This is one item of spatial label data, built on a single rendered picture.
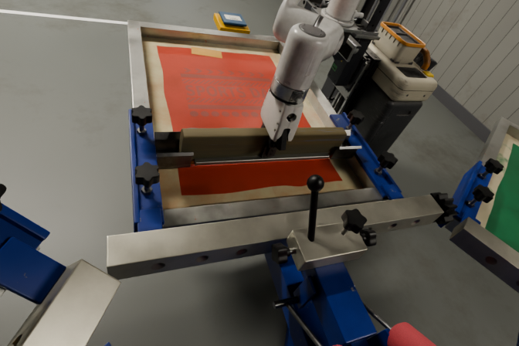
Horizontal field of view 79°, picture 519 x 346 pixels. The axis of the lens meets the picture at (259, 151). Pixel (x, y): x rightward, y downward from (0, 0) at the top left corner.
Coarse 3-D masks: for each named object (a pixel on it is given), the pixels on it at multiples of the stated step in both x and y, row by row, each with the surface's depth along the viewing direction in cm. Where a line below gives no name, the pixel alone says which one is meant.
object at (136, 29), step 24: (144, 24) 104; (264, 48) 122; (144, 72) 86; (144, 96) 79; (312, 96) 102; (360, 168) 83; (336, 192) 73; (360, 192) 75; (168, 216) 58; (192, 216) 59; (216, 216) 60; (240, 216) 62
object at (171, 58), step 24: (168, 48) 104; (168, 72) 95; (168, 96) 87; (192, 120) 83; (216, 120) 85; (240, 120) 88; (192, 168) 71; (216, 168) 73; (240, 168) 75; (192, 192) 67; (216, 192) 68
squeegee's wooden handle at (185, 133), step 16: (192, 128) 65; (208, 128) 67; (224, 128) 68; (240, 128) 69; (256, 128) 71; (304, 128) 75; (320, 128) 77; (336, 128) 79; (192, 144) 65; (208, 144) 66; (224, 144) 68; (240, 144) 70; (256, 144) 71; (288, 144) 75; (304, 144) 76; (320, 144) 78; (336, 144) 80; (192, 160) 69
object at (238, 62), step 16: (224, 64) 107; (240, 64) 109; (256, 64) 112; (272, 64) 115; (272, 80) 107; (304, 160) 83; (320, 160) 85; (272, 176) 76; (288, 176) 78; (304, 176) 79; (336, 176) 82
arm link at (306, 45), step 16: (320, 16) 61; (304, 32) 54; (320, 32) 55; (336, 32) 59; (288, 48) 56; (304, 48) 54; (320, 48) 54; (336, 48) 61; (288, 64) 57; (304, 64) 56; (288, 80) 59; (304, 80) 58
